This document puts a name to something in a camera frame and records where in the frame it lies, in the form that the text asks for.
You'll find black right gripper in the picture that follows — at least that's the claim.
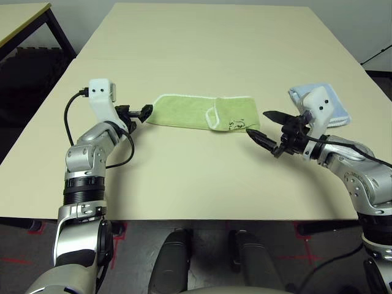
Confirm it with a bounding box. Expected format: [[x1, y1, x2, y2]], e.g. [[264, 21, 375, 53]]
[[246, 110, 310, 159]]

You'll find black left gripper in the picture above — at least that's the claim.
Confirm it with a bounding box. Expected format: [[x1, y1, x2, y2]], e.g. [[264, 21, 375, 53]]
[[115, 104, 154, 133]]

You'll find green terry towel white trim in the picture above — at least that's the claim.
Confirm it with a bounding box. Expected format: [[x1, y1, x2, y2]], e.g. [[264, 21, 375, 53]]
[[145, 93, 262, 132]]

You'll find folded light blue towel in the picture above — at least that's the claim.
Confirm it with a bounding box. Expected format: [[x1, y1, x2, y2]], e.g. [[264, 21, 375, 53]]
[[288, 81, 352, 128]]

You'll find black foam floor mat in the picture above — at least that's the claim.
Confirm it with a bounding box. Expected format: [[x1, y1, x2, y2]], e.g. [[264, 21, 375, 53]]
[[0, 47, 74, 129]]

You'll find dark grey robot right leg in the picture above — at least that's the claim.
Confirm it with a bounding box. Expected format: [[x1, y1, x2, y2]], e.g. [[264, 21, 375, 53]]
[[231, 229, 285, 290]]

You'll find dark grey robot leg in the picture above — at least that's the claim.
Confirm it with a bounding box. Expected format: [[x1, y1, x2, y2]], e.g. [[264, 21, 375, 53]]
[[231, 229, 285, 290], [149, 229, 194, 293]]

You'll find dark grey robot left leg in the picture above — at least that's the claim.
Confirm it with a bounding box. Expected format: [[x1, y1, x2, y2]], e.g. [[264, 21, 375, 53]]
[[149, 229, 194, 293]]

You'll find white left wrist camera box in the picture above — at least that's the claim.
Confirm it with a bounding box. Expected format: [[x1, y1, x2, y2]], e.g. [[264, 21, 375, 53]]
[[87, 78, 129, 141]]

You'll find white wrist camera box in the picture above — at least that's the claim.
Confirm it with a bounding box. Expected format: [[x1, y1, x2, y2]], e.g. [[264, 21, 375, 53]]
[[301, 86, 334, 138], [87, 78, 129, 141]]

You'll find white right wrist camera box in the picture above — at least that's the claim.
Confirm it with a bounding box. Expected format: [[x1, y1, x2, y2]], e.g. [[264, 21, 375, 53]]
[[301, 86, 334, 138]]

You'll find black left wrist camera cable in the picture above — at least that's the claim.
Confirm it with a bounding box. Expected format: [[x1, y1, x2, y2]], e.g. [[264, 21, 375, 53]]
[[63, 87, 135, 169]]

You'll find beige side table black frame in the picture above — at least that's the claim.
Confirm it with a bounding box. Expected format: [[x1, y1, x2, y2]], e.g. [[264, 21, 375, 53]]
[[0, 2, 77, 62]]

